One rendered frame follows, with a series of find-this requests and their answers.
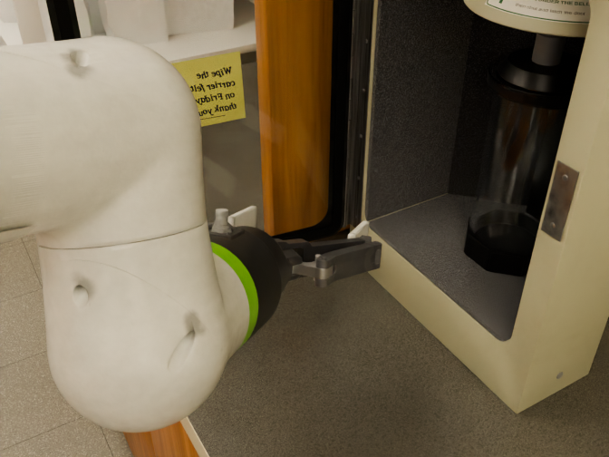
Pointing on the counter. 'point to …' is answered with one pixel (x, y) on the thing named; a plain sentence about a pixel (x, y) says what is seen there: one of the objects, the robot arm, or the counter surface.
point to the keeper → (559, 200)
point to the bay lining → (432, 99)
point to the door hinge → (359, 109)
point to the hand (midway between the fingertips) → (304, 228)
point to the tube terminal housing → (567, 301)
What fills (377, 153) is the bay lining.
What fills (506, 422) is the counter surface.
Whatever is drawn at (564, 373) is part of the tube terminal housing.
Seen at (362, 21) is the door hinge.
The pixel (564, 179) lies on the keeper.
